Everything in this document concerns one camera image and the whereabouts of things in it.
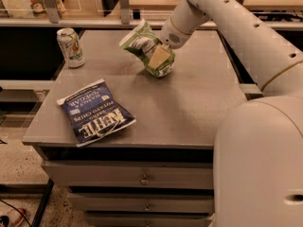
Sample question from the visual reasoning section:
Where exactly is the black cable on floor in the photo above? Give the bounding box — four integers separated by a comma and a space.
0, 198, 32, 227

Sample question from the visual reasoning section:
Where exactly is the white printed bag background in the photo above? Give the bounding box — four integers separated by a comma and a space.
0, 0, 46, 18

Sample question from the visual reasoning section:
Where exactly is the bottom drawer with knob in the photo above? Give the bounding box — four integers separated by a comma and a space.
84, 212, 211, 227

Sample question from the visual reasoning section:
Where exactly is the drawer with knob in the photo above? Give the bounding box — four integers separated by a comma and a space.
84, 212, 211, 227
68, 193, 214, 214
42, 161, 213, 189

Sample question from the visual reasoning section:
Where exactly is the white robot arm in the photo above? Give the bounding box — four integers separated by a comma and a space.
160, 0, 303, 227

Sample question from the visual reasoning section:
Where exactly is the blue Kettle chip bag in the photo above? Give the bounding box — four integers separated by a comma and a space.
57, 79, 136, 148

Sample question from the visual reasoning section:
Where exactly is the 7up soda can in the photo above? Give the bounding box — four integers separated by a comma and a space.
57, 27, 85, 68

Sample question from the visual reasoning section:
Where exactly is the middle drawer with knob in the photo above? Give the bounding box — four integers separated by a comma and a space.
68, 193, 214, 214

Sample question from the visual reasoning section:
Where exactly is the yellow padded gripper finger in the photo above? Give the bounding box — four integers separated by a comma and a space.
149, 45, 170, 69

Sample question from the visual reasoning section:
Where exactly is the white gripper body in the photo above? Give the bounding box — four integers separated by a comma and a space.
160, 17, 189, 49

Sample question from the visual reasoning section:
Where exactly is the grey drawer cabinet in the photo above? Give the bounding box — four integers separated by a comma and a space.
23, 30, 246, 220

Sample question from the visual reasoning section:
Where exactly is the green jalapeno chip bag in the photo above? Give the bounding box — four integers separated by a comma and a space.
119, 20, 175, 78

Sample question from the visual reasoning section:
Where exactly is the top drawer with knob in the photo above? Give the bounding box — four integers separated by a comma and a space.
42, 161, 213, 189

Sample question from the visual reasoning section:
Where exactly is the grey metal railing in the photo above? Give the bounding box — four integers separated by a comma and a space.
0, 0, 303, 27

